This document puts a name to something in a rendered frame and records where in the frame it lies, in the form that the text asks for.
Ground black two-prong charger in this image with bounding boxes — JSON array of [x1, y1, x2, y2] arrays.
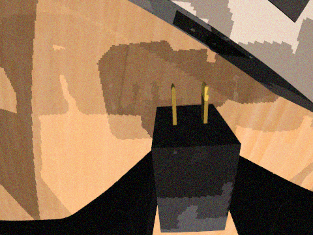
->
[[151, 82, 242, 232]]

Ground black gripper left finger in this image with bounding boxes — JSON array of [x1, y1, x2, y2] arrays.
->
[[0, 150, 157, 235]]

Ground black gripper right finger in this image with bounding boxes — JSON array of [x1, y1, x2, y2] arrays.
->
[[230, 156, 313, 235]]

